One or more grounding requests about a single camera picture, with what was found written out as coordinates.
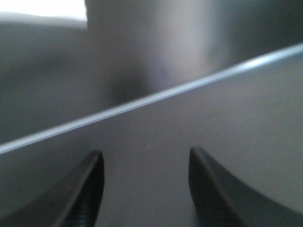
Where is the fridge door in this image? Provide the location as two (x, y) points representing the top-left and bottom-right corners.
(0, 43), (303, 227)

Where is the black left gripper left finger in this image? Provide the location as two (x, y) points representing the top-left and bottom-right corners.
(0, 151), (104, 227)

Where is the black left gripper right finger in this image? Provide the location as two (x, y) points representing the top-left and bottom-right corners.
(188, 148), (303, 227)

